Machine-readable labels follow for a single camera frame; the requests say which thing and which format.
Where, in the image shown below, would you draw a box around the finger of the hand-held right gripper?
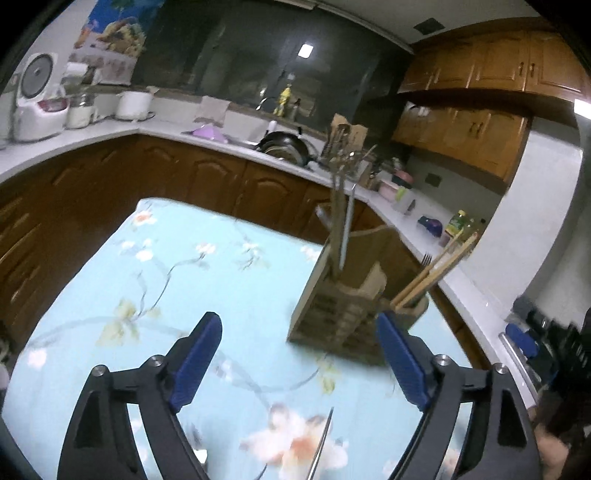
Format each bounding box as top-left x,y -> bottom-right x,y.
505,322 -> 539,359

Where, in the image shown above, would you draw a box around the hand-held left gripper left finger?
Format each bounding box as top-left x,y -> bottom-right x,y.
58,312 -> 223,480

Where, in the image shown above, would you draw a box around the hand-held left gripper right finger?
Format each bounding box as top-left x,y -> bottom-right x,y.
376,311 -> 541,480

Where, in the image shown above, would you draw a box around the wooden utensil holder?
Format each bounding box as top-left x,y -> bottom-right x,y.
287,205 -> 431,368

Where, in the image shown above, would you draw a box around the wooden chopstick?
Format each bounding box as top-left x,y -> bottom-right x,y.
392,232 -> 479,309
398,240 -> 476,309

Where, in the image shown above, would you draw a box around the thin metal utensil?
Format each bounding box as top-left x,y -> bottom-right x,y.
306,406 -> 336,480

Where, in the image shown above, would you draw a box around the silver metal utensil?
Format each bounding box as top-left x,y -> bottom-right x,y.
339,183 -> 356,272

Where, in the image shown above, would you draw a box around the metal spoon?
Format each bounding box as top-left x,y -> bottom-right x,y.
329,173 -> 345,261

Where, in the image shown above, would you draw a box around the tall utensils in holder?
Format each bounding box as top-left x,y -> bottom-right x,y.
320,142 -> 376,180

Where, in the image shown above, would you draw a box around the person's right hand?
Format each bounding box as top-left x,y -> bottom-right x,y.
529,399 -> 591,480

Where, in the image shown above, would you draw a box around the floral light blue tablecloth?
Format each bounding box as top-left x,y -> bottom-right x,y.
2,198 -> 477,480

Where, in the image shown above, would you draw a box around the yellow green drink bottle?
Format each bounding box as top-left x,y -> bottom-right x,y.
445,209 -> 468,239

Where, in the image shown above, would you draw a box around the purple and blue gadget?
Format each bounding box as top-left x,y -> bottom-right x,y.
417,215 -> 444,238

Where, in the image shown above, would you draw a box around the white plastic cup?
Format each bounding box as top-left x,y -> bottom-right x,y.
394,186 -> 417,216

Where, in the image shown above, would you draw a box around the wooden lower cabinets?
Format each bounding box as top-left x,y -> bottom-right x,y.
0,133 -> 491,370

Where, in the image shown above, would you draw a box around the wooden cabinets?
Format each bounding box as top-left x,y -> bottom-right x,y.
0,133 -> 491,370
389,29 -> 591,182

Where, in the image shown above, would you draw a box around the kitchen sink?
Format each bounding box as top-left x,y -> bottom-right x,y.
181,121 -> 320,163

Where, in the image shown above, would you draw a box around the black wok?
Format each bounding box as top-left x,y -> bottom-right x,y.
255,130 -> 320,168

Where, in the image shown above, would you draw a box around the beige dishcloth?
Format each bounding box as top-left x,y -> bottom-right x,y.
196,95 -> 230,127

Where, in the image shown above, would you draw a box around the white ceramic cooker pot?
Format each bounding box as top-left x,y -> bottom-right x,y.
115,89 -> 156,122

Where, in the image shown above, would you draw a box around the wooden upper cabinets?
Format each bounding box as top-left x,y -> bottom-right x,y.
389,29 -> 591,182

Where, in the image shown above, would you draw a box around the yellow detergent bottle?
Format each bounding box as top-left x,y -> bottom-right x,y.
275,85 -> 293,117

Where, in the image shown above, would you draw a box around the white rice cooker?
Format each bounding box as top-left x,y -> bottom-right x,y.
11,52 -> 71,142

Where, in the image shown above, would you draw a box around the dark kitchen window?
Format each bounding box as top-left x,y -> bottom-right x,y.
133,0 -> 417,141

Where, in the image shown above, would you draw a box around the fruit and palm wall poster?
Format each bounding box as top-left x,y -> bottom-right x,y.
73,0 -> 165,86

